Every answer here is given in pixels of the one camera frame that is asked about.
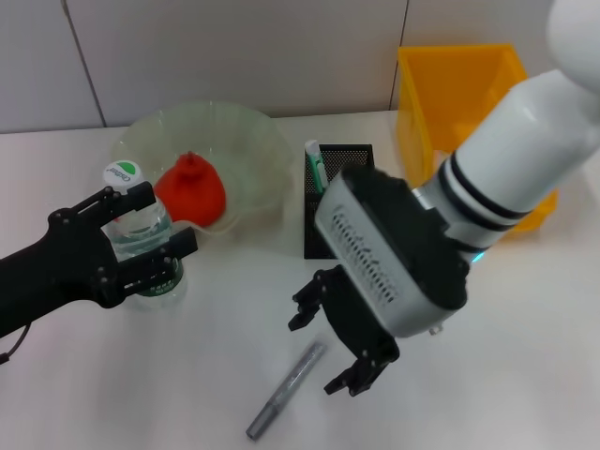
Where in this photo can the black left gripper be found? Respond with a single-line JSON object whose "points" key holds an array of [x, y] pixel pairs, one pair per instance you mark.
{"points": [[51, 272]]}

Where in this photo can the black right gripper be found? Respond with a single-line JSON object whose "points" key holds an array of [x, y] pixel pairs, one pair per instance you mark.
{"points": [[356, 319]]}

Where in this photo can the clear green-label water bottle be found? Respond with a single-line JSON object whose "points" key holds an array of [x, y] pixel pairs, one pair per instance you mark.
{"points": [[136, 234]]}

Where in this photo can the grey marker pen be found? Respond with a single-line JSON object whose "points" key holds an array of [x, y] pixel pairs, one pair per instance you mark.
{"points": [[290, 386]]}

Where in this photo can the mint green utility knife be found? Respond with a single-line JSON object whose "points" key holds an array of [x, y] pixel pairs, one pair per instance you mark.
{"points": [[316, 169]]}

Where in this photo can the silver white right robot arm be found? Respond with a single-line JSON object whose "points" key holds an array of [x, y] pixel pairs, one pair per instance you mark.
{"points": [[515, 154]]}

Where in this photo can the black mesh pen holder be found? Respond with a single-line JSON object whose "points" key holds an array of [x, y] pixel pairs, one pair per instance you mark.
{"points": [[311, 225]]}

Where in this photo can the wavy clear glass fruit plate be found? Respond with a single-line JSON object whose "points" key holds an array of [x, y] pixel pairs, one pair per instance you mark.
{"points": [[244, 140]]}

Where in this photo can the yellow plastic storage bin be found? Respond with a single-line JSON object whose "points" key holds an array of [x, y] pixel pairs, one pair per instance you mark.
{"points": [[431, 94]]}

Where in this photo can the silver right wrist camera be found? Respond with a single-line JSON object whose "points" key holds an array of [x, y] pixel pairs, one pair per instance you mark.
{"points": [[389, 253]]}

